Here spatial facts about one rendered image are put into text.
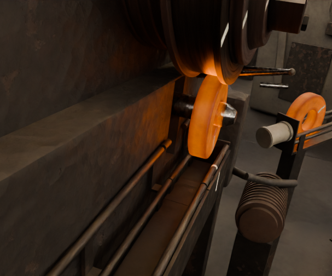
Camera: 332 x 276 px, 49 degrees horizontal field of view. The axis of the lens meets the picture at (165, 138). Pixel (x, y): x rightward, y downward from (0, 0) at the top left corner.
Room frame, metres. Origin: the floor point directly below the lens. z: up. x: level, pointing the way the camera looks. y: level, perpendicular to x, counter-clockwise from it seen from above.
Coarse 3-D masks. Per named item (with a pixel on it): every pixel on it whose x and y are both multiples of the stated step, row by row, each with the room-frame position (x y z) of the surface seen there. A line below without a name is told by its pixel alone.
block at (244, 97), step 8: (232, 96) 0.83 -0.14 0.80; (240, 96) 0.83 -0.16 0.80; (248, 96) 0.86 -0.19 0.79; (232, 104) 0.82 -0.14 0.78; (240, 104) 0.81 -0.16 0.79; (240, 112) 0.81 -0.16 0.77; (240, 120) 0.81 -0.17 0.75; (224, 128) 0.82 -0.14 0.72; (232, 128) 0.81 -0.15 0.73; (240, 128) 0.82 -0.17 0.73; (224, 136) 0.82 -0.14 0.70; (232, 136) 0.81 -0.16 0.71; (240, 136) 0.85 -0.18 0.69; (232, 144) 0.81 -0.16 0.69; (232, 152) 0.81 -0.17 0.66; (232, 160) 0.81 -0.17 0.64; (232, 168) 0.83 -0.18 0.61; (224, 184) 0.81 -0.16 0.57
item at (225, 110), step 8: (176, 96) 0.64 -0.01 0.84; (184, 96) 0.64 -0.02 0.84; (192, 96) 0.64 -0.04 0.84; (176, 104) 0.63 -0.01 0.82; (184, 104) 0.63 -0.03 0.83; (192, 104) 0.63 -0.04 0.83; (224, 104) 0.62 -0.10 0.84; (176, 112) 0.63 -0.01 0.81; (184, 112) 0.63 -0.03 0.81; (216, 112) 0.61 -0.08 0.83; (224, 112) 0.61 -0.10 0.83; (232, 112) 0.61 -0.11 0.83; (216, 120) 0.61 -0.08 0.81; (224, 120) 0.61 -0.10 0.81; (232, 120) 0.61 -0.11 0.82
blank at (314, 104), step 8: (304, 96) 1.02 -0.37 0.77; (312, 96) 1.01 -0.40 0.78; (320, 96) 1.04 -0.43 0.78; (296, 104) 1.00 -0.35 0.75; (304, 104) 0.99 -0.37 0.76; (312, 104) 1.02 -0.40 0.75; (320, 104) 1.04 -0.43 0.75; (288, 112) 1.00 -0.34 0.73; (296, 112) 0.98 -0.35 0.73; (304, 112) 1.00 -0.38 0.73; (312, 112) 1.05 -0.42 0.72; (320, 112) 1.05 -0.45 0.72; (312, 120) 1.05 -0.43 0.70; (320, 120) 1.06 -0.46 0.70; (304, 128) 1.04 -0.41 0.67
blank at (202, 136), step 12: (204, 84) 0.60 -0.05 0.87; (216, 84) 0.60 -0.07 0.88; (204, 96) 0.58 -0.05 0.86; (216, 96) 0.58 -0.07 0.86; (204, 108) 0.57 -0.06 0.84; (216, 108) 0.60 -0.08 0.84; (192, 120) 0.57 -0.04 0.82; (204, 120) 0.56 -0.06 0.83; (192, 132) 0.56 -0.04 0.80; (204, 132) 0.56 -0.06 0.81; (216, 132) 0.64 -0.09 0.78; (192, 144) 0.57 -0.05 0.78; (204, 144) 0.56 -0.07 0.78; (204, 156) 0.58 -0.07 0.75
